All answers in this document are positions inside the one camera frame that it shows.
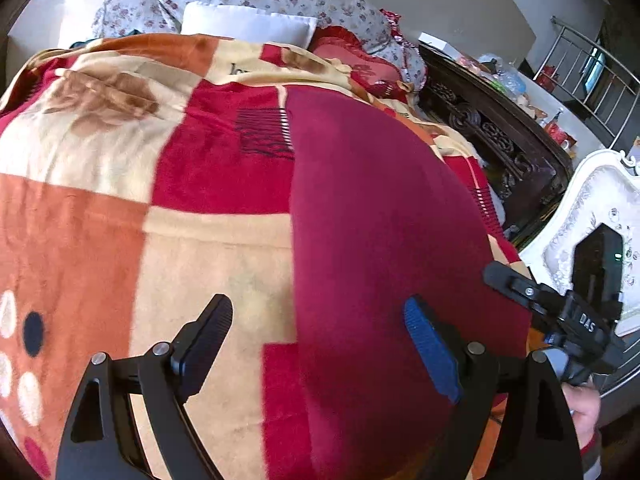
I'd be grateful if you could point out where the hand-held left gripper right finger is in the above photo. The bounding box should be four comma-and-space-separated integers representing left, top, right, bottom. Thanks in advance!
404, 295, 585, 480

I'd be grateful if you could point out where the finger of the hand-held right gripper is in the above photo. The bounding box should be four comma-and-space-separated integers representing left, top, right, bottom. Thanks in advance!
482, 260, 568, 318

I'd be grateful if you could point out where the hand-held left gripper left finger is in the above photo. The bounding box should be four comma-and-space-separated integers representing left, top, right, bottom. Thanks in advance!
55, 294, 234, 480

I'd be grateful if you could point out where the maroon sweater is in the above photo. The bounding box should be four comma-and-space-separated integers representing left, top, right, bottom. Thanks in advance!
284, 85, 533, 480

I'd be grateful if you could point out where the person's right forearm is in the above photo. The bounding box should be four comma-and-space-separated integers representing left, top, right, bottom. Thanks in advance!
580, 430, 603, 480

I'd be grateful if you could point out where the person's right hand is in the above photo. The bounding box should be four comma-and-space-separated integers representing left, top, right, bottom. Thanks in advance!
560, 380, 601, 441

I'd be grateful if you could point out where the white ornate chair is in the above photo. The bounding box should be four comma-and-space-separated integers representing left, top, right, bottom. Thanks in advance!
520, 149, 640, 413

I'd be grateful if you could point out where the dark carved wooden nightstand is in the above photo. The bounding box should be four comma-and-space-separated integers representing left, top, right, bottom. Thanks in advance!
417, 44, 575, 251

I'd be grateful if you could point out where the printed fleece blanket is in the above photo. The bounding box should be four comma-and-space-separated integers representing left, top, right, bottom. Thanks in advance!
0, 32, 533, 480

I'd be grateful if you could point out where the pile of household clutter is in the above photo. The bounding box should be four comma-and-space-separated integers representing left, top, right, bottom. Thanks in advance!
465, 52, 576, 151

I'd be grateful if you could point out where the metal railing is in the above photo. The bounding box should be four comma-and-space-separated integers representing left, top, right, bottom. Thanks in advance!
532, 16, 640, 153

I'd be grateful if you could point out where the clear plastic bottle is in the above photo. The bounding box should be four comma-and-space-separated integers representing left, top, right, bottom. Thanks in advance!
497, 67, 526, 96

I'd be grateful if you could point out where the white flat box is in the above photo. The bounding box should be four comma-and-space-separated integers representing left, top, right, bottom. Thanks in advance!
417, 32, 463, 58

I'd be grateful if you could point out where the red ruffled cushion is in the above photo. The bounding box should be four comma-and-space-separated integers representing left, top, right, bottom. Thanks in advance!
310, 25, 408, 96

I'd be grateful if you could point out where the red patterned cloth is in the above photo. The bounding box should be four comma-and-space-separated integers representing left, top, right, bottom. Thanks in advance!
380, 8, 418, 51

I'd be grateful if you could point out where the white pillow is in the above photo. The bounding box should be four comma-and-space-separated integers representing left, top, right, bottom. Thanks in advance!
181, 2, 319, 51

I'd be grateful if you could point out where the teal cloth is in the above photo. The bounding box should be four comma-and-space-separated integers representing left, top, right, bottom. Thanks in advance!
70, 27, 143, 51

